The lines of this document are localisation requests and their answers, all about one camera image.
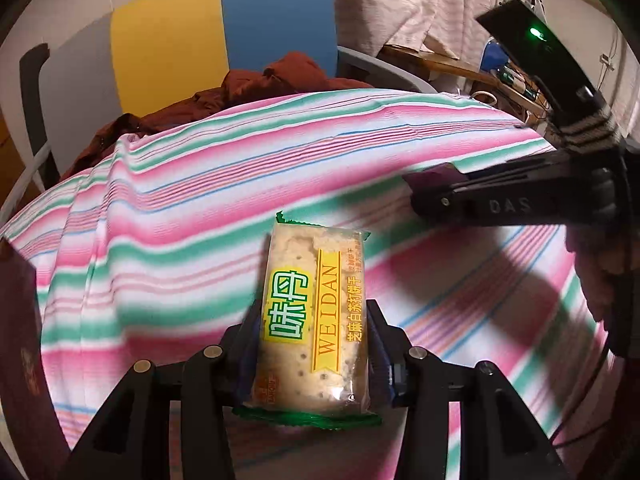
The yellow cracker packet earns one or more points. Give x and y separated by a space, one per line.
312 365

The dark red jacket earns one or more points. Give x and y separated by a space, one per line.
295 73

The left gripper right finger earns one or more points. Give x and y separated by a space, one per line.
387 346

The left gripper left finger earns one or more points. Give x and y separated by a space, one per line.
240 343

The grey yellow blue chair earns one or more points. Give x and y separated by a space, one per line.
69 80

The striped pink green tablecloth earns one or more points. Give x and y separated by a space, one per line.
155 251

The wooden side table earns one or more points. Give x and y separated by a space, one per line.
427 65

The blue cup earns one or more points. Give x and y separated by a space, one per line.
493 57

